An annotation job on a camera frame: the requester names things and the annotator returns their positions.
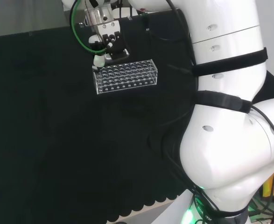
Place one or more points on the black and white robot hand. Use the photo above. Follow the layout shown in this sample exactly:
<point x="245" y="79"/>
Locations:
<point x="114" y="44"/>

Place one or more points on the clear plastic test tube rack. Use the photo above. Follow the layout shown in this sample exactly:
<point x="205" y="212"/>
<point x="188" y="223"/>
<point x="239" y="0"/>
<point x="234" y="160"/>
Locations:
<point x="129" y="75"/>

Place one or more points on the grey metal box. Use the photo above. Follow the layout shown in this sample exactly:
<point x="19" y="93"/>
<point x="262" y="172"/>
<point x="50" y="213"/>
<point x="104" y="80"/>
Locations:
<point x="66" y="16"/>

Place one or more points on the black bench cloth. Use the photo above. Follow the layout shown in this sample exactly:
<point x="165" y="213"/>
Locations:
<point x="69" y="140"/>

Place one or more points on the yellow stop button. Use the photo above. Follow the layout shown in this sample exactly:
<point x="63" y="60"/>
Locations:
<point x="271" y="186"/>

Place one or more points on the white round base plate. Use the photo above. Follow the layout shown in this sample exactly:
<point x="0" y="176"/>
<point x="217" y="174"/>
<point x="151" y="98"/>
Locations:
<point x="122" y="12"/>

